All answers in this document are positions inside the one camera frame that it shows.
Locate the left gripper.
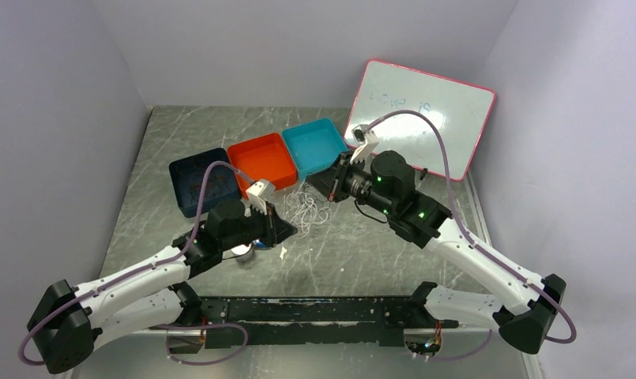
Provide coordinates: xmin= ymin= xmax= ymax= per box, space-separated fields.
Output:
xmin=220 ymin=199 xmax=298 ymax=250

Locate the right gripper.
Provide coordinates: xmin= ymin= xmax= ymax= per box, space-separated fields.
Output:
xmin=306 ymin=151 xmax=396 ymax=217

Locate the white cable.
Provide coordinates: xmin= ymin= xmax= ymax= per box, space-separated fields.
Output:
xmin=280 ymin=186 xmax=334 ymax=239

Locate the brown cable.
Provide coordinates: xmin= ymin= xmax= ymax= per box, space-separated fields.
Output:
xmin=183 ymin=164 xmax=235 ymax=205

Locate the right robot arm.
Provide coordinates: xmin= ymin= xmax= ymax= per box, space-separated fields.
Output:
xmin=306 ymin=151 xmax=566 ymax=355

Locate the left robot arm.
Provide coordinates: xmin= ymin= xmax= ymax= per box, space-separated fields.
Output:
xmin=18 ymin=200 xmax=297 ymax=374

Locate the clear round clip jar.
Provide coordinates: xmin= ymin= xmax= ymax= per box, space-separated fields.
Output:
xmin=231 ymin=245 xmax=255 ymax=262

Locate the teal square tray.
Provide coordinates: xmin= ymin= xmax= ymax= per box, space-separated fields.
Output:
xmin=280 ymin=118 xmax=348 ymax=182

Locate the dark navy square tray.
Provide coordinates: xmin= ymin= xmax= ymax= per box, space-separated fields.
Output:
xmin=168 ymin=148 xmax=242 ymax=218

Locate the orange square tray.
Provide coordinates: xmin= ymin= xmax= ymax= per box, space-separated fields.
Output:
xmin=227 ymin=133 xmax=298 ymax=190

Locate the pink framed whiteboard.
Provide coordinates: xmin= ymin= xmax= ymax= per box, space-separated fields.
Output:
xmin=344 ymin=59 xmax=496 ymax=182

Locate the black cable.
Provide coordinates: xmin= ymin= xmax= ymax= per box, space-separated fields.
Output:
xmin=309 ymin=186 xmax=337 ymax=210

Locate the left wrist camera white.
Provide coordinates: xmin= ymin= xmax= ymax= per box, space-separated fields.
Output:
xmin=246 ymin=179 xmax=276 ymax=215

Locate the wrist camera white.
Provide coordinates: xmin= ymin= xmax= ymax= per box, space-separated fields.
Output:
xmin=350 ymin=124 xmax=379 ymax=165
xmin=246 ymin=179 xmax=276 ymax=215

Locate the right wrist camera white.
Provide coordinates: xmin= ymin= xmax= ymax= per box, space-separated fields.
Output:
xmin=350 ymin=124 xmax=379 ymax=165

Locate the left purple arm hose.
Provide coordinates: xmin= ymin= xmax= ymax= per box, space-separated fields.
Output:
xmin=17 ymin=160 xmax=256 ymax=366

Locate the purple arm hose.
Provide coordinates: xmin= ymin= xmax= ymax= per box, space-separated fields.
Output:
xmin=367 ymin=110 xmax=578 ymax=345
xmin=17 ymin=160 xmax=256 ymax=366

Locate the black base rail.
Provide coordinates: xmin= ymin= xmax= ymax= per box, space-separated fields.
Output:
xmin=174 ymin=295 xmax=458 ymax=349

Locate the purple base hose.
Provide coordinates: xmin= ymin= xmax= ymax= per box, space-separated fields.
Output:
xmin=157 ymin=321 xmax=250 ymax=366

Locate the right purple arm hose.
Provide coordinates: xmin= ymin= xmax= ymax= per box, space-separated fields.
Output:
xmin=367 ymin=110 xmax=578 ymax=345

